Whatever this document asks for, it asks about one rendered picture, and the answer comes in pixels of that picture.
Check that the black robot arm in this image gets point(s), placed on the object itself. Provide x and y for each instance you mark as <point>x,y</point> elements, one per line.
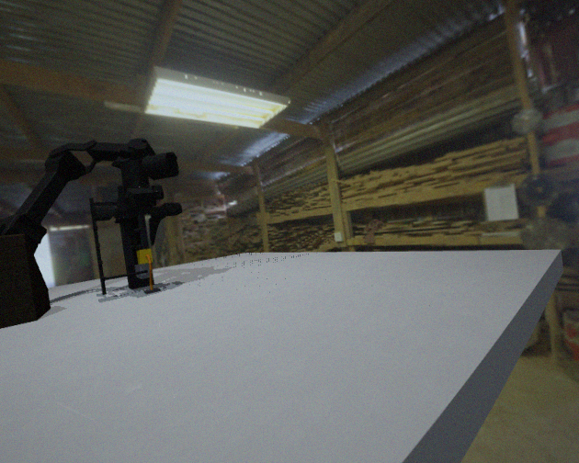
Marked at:
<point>136,159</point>

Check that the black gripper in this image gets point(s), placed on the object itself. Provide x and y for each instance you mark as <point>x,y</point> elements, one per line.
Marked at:
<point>123,215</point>

